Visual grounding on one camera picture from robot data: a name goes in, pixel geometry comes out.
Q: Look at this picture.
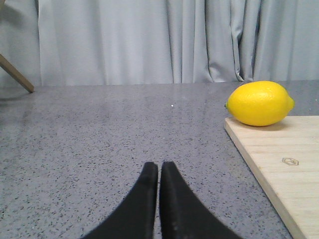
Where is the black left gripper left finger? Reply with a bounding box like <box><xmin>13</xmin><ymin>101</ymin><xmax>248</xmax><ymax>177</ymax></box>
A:
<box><xmin>84</xmin><ymin>162</ymin><xmax>158</xmax><ymax>239</ymax></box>

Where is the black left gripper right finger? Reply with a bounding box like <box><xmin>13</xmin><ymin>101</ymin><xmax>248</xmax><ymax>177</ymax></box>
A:
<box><xmin>159</xmin><ymin>162</ymin><xmax>240</xmax><ymax>239</ymax></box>

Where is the light wooden cutting board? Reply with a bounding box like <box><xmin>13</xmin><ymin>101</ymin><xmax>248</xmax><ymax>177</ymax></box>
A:
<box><xmin>224</xmin><ymin>116</ymin><xmax>319</xmax><ymax>239</ymax></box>

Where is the yellow lemon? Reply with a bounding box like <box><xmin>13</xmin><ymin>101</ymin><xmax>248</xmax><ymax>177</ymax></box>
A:
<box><xmin>225</xmin><ymin>81</ymin><xmax>295</xmax><ymax>126</ymax></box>

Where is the grey curtain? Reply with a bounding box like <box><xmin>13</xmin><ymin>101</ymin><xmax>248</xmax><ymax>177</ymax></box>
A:
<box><xmin>0</xmin><ymin>0</ymin><xmax>319</xmax><ymax>86</ymax></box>

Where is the wooden leg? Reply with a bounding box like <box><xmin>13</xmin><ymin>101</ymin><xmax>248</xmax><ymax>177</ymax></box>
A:
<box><xmin>0</xmin><ymin>54</ymin><xmax>34</xmax><ymax>93</ymax></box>

